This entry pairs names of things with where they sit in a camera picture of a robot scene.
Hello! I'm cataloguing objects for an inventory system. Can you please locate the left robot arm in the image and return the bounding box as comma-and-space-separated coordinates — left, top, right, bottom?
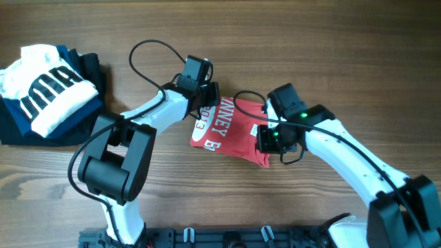
68, 81, 221, 247

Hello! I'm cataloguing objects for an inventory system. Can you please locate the blue folded garment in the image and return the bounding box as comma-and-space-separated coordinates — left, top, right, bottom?
2, 45, 104, 140

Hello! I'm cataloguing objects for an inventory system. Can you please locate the left black cable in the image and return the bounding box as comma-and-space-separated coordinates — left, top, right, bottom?
67, 39, 189, 247

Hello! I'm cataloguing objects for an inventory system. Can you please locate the black folded garment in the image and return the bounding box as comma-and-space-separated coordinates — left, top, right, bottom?
1, 45, 107, 147

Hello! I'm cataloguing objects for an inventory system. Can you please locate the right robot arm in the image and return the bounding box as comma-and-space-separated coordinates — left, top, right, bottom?
257, 103, 440, 247

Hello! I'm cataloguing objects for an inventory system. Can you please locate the red t-shirt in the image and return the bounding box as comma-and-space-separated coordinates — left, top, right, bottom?
189, 96, 270, 168

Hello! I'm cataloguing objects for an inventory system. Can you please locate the black cable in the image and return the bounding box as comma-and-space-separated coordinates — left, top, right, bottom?
232, 90, 430, 248
67, 39, 189, 247

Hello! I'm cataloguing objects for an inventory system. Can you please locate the right black cable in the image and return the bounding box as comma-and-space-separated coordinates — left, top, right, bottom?
232, 90, 430, 248

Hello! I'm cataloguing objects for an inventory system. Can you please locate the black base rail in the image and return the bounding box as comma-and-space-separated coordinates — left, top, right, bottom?
77, 225, 331, 248

